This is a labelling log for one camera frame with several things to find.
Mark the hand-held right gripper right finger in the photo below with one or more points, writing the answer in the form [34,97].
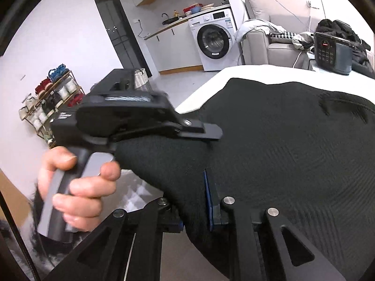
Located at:
[208,199]

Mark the rows of shoes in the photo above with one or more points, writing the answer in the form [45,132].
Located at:
[67,86]

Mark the light grey blanket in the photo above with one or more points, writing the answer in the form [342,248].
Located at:
[255,26]

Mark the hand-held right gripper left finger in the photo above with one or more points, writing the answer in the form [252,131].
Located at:
[177,225]

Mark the person's left hand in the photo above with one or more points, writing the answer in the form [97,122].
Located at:
[85,187]

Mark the stack of plates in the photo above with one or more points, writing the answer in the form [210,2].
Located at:
[208,6]

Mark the grey white wicker basket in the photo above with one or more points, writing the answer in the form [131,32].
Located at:
[140,79]

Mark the red basket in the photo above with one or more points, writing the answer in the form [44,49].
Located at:
[192,7]

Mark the grey white garment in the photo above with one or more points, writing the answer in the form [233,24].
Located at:
[301,39]

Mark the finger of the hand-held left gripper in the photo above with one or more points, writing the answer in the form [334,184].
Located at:
[199,130]

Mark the black jacket pile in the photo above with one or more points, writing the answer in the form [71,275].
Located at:
[339,27]

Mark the white washing machine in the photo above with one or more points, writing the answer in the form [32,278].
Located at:
[231,55]

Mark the black faucet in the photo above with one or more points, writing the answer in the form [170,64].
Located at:
[165,16]

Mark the kitchen counter cabinet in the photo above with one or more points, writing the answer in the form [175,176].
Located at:
[175,46]

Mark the dark electric pressure cooker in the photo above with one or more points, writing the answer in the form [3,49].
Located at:
[342,55]

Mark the person's left forearm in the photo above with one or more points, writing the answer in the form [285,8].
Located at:
[52,254]

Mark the blue bowl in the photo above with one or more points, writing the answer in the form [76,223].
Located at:
[196,11]

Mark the dark glass door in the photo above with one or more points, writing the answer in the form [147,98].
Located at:
[123,35]

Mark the black sink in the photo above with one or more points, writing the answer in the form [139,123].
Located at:
[170,21]

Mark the houndstooth cushion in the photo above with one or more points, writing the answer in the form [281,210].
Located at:
[284,35]

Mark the wooden shoe rack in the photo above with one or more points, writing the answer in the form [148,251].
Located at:
[76,85]

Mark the black knitted sweater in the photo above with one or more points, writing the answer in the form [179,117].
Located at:
[278,152]

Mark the grey sofa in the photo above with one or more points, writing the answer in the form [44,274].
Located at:
[281,55]

